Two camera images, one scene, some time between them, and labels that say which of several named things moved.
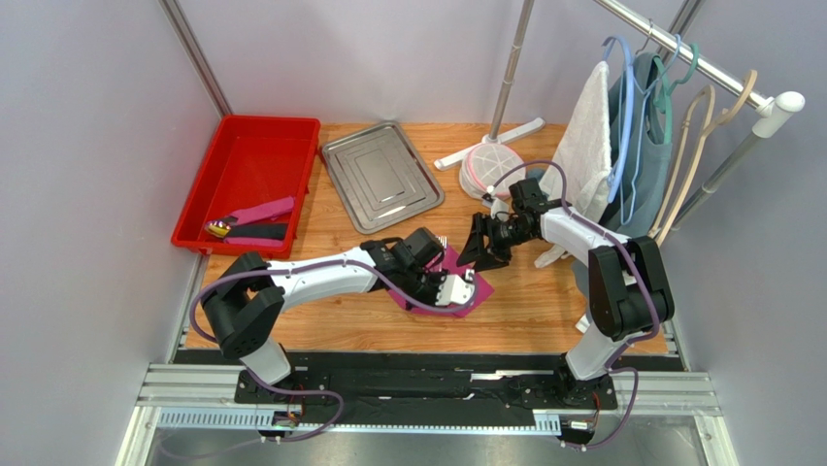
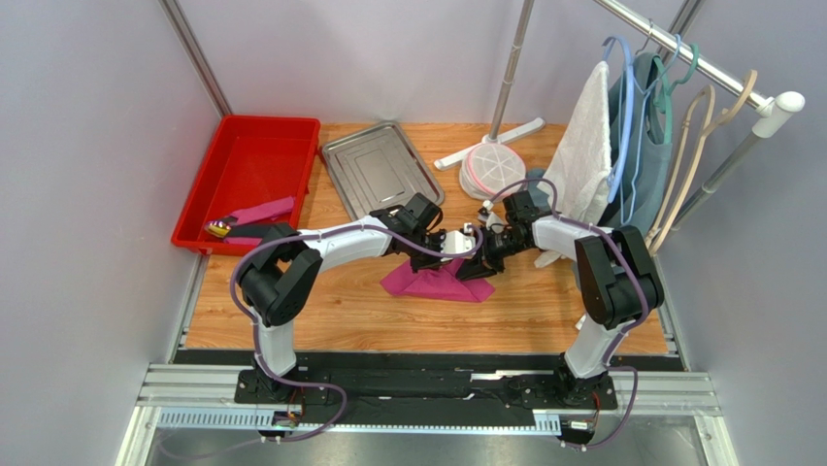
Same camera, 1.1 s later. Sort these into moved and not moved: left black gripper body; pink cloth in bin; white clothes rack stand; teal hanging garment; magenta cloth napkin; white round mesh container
Moved: left black gripper body; magenta cloth napkin
Not moved: pink cloth in bin; white clothes rack stand; teal hanging garment; white round mesh container
